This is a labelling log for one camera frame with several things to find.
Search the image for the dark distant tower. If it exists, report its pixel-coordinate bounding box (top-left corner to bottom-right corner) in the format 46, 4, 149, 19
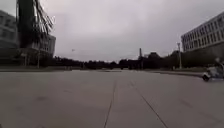
138, 47, 144, 70

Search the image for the person on white scooter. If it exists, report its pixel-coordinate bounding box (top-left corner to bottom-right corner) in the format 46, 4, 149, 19
201, 57, 224, 82

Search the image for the row of dark trees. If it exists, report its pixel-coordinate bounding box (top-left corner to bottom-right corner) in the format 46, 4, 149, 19
49, 51, 201, 71

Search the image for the low grey building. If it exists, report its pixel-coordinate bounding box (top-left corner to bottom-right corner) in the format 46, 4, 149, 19
0, 9, 20, 65

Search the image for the pale lamp pole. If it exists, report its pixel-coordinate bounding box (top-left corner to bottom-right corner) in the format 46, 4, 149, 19
176, 41, 183, 70

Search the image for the grey building with window rows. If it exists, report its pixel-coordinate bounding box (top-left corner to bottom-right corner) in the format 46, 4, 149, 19
180, 11, 224, 68

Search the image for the dark tall building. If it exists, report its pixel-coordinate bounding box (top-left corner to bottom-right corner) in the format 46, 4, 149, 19
15, 0, 57, 66

